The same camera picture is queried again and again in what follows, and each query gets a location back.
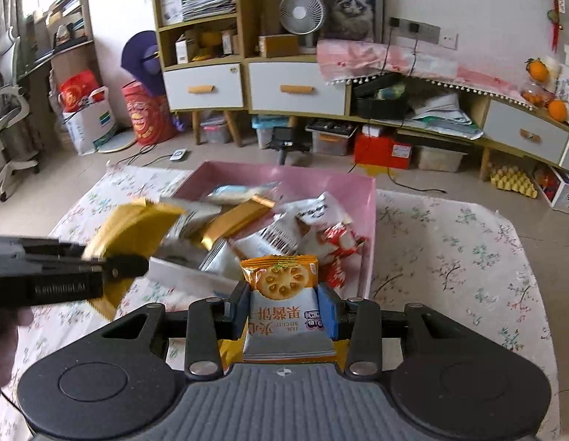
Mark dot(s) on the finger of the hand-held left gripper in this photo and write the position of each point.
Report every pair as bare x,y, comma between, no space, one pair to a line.
125,267

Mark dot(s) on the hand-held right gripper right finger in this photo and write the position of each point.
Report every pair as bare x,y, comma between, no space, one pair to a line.
325,314

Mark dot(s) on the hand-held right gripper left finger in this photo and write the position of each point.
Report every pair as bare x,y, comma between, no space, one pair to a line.
238,312

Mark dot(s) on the gold snack packet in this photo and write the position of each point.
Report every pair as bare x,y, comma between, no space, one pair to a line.
128,229

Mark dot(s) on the orange biscuit packet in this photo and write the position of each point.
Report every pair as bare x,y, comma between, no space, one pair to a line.
284,285

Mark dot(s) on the red white snack packet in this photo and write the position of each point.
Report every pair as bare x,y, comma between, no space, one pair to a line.
339,239

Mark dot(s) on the pile of mixed snack packets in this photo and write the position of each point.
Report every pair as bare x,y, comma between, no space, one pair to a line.
256,229

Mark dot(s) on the pink cardboard box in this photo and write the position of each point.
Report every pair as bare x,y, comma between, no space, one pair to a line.
312,183

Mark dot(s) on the person's left hand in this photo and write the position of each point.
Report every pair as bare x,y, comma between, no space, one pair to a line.
6,344

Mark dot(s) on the white remote control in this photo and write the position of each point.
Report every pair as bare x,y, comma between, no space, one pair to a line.
179,155

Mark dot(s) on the white shopping bag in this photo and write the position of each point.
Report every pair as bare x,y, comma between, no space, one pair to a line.
91,126

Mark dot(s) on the red printed bucket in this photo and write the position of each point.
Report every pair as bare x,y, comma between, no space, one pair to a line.
148,117

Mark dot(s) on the white office chair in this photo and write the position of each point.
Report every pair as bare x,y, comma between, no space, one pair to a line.
8,124

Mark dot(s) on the small clear storage box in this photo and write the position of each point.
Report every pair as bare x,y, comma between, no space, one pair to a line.
215,132

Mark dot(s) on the red flat box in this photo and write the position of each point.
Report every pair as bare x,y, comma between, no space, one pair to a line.
381,149

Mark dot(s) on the clear box with dark lid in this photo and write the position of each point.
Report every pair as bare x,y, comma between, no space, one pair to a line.
332,140

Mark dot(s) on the clear box with blue lid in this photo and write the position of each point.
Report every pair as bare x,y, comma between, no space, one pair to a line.
262,131

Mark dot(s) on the red paper bag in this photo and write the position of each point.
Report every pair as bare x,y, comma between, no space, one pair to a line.
77,89

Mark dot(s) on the clear plastic storage box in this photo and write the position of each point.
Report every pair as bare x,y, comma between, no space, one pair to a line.
438,160

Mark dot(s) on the purple plush toy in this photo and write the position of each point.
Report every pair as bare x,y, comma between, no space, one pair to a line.
139,55

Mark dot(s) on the wooden desk with books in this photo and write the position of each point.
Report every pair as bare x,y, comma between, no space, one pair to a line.
68,62

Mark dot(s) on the black storage box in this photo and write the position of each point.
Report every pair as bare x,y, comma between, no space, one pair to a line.
378,103

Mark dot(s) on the small white box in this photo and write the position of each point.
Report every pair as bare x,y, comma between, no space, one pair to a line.
184,51

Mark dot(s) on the long wooden TV cabinet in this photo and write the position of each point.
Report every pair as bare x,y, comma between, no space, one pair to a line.
293,87

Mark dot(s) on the yellow egg tray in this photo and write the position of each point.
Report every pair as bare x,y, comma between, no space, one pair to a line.
514,183

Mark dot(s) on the heap of papers and bags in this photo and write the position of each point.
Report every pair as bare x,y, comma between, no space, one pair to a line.
445,117

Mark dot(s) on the yellow toy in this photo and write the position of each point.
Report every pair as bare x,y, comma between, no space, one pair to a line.
208,41

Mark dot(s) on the small brown boxes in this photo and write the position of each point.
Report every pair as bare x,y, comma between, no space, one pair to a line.
230,42

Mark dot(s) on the pink tasselled cloth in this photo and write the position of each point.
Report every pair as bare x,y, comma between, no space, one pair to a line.
358,62

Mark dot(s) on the white toy storage bin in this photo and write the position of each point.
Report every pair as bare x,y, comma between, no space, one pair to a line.
558,195

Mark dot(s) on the white appliance box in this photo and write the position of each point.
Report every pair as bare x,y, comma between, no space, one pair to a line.
170,9

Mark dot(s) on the small cardboard box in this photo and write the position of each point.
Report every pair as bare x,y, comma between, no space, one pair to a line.
279,47

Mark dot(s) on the stack of papers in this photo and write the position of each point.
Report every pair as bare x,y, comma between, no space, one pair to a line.
208,3

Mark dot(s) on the wooden shelf cabinet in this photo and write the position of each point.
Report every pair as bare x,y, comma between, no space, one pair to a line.
250,9

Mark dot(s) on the white desk fan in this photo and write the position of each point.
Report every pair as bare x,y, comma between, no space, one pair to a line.
302,14

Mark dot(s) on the bowl of small oranges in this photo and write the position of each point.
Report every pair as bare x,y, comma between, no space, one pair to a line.
535,94

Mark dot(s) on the orange fruit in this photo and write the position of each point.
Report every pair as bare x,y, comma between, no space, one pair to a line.
558,111
537,70

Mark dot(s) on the framed cat picture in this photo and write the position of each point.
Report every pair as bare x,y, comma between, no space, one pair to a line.
353,7

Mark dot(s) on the red hanging decoration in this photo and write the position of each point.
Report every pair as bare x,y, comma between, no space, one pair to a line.
555,14

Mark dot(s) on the round white base plate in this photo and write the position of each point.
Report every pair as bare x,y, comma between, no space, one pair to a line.
119,143

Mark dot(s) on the black camera device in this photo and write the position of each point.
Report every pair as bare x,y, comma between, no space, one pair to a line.
286,140

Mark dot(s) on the grey wall socket strip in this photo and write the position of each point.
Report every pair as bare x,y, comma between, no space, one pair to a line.
424,31

